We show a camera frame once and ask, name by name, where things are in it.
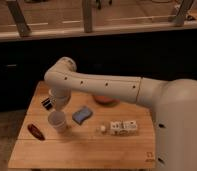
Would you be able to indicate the dark red oblong object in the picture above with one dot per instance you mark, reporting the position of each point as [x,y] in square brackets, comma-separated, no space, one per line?
[35,132]

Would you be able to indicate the black rectangular object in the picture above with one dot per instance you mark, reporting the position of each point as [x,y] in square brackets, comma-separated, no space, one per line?
[46,104]

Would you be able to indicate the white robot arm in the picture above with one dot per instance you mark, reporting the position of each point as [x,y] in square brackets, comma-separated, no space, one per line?
[173,106]

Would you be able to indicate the white ceramic cup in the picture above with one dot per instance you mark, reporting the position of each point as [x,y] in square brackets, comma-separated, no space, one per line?
[58,121]

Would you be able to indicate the white patterned box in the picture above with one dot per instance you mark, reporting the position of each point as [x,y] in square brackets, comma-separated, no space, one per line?
[123,127]

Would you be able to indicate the blue sponge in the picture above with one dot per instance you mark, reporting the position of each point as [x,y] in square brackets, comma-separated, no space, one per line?
[81,115]

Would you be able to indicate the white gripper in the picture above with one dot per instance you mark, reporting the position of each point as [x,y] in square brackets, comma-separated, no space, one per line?
[59,99]

